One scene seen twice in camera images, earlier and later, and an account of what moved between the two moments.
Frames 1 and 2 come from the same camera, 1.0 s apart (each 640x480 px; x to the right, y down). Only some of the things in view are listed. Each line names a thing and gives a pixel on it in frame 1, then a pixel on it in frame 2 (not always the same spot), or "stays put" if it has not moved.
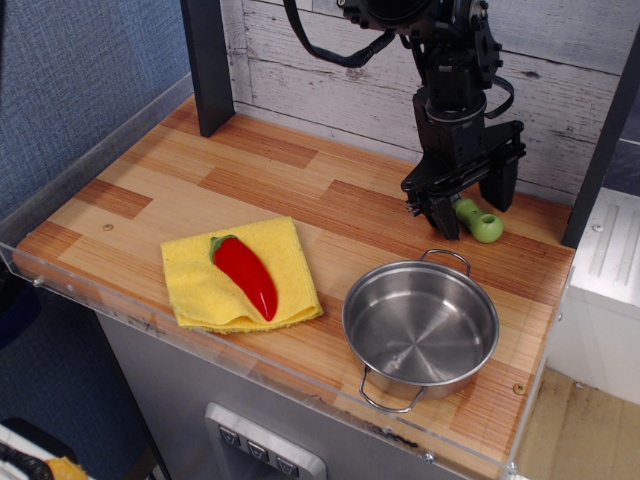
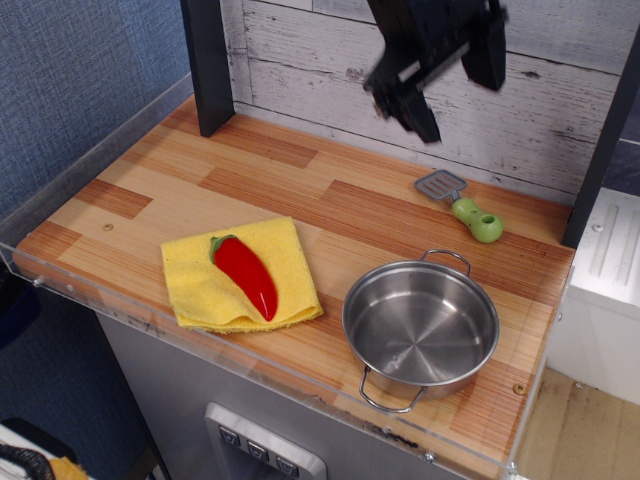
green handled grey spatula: (487, 228) stays put
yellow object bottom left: (64, 469) stays put
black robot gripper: (453, 148) -> (423, 36)
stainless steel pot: (419, 325) stays put
